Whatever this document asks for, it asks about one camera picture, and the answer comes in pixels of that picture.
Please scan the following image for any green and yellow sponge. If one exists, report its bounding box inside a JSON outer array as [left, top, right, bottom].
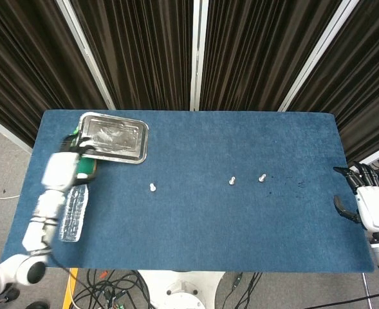
[[75, 156, 98, 185]]

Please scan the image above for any blue table cloth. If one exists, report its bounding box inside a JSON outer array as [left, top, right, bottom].
[[0, 109, 375, 274]]

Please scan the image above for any silver rectangular metal tray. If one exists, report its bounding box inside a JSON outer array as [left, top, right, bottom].
[[79, 111, 150, 165]]

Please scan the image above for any clear plastic water bottle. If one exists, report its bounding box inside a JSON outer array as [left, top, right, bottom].
[[58, 173, 91, 243]]

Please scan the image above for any grey metal table leg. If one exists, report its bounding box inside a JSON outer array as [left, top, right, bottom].
[[362, 272, 369, 309]]

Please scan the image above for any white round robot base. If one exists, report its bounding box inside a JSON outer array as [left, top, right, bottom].
[[137, 270, 226, 309]]

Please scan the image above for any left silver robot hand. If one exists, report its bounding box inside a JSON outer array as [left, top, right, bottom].
[[42, 135, 96, 191]]

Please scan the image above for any dark brown curtain panel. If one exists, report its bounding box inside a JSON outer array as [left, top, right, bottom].
[[69, 0, 196, 111], [0, 0, 109, 151], [199, 0, 344, 112], [287, 0, 379, 164]]

